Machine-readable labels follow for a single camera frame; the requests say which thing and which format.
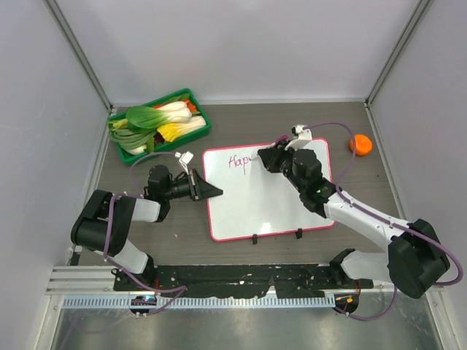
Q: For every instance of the green bok choy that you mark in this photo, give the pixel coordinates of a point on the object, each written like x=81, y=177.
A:
x=150, y=118

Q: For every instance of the white slotted cable duct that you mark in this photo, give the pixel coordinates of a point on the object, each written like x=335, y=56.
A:
x=145, y=301

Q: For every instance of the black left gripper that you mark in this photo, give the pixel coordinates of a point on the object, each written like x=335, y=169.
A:
x=198, y=188

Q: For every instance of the pink framed whiteboard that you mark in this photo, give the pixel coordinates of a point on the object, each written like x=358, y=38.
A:
x=254, y=202

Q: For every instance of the orange tangerine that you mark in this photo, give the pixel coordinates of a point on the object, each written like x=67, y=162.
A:
x=361, y=145

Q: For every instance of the yellow white napa cabbage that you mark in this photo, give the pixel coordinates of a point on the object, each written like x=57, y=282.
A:
x=172, y=131

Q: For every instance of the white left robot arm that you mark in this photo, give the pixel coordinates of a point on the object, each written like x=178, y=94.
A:
x=104, y=223

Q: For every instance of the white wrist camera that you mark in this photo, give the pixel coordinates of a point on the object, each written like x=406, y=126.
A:
x=183, y=160
x=302, y=135

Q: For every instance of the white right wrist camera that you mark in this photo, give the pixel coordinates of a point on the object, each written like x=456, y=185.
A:
x=302, y=135

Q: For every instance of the purple capped marker pen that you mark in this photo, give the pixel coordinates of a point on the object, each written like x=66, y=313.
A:
x=281, y=138

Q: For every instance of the green scallion bunch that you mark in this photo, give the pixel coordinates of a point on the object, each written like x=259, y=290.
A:
x=133, y=143

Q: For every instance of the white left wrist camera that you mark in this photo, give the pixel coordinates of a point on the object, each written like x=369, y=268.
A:
x=183, y=160

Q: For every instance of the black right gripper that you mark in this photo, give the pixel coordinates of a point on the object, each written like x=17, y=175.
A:
x=269, y=158

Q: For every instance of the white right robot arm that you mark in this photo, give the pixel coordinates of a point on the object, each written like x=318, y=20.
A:
x=411, y=258

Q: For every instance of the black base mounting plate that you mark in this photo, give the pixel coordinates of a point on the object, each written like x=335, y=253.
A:
x=250, y=281

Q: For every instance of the metal wire whiteboard stand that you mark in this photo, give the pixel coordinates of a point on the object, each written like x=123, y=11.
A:
x=298, y=233

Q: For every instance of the green plastic vegetable tray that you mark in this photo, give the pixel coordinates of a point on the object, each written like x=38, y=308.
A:
x=120, y=122

